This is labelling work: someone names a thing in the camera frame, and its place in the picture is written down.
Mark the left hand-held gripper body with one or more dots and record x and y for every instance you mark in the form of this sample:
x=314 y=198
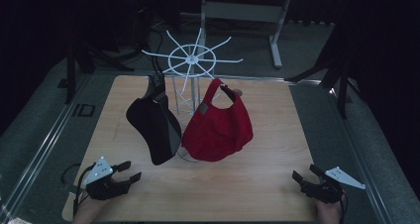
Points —
x=99 y=176

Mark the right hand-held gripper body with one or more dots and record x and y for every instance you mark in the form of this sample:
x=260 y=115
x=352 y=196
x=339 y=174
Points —
x=325 y=191

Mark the grey sun visor cap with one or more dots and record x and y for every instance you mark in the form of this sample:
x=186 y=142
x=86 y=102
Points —
x=152 y=131

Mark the red baseball cap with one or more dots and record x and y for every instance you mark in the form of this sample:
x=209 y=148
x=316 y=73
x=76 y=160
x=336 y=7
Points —
x=218 y=131

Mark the person's right hand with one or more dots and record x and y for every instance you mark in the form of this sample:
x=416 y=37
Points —
x=328 y=214

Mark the person's left hand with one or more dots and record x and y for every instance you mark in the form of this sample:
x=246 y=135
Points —
x=89 y=212

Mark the black metal stand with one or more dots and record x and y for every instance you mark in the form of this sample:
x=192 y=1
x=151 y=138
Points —
x=342 y=85
x=70 y=78

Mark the grey round table grommet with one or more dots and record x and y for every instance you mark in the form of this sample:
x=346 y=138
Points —
x=239 y=92

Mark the metal floor rail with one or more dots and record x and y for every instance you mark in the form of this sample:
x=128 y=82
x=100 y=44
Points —
x=43 y=144
x=356 y=158

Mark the black rectangular floor bracket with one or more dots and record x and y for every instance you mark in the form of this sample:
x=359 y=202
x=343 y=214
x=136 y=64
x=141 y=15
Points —
x=80 y=110

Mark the white metal desk frame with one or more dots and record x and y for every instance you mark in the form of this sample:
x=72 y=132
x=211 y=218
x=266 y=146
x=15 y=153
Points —
x=244 y=12

